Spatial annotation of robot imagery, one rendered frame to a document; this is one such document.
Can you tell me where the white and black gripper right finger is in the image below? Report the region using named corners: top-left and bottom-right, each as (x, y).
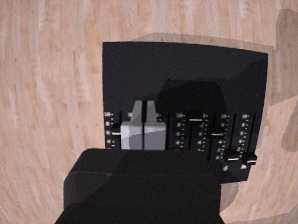
top-left (144, 101), bottom-right (166, 150)

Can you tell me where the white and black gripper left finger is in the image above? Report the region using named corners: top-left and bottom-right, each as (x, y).
top-left (121, 101), bottom-right (145, 150)

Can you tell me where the black lighting desk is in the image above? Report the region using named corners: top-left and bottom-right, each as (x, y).
top-left (102, 41), bottom-right (268, 184)

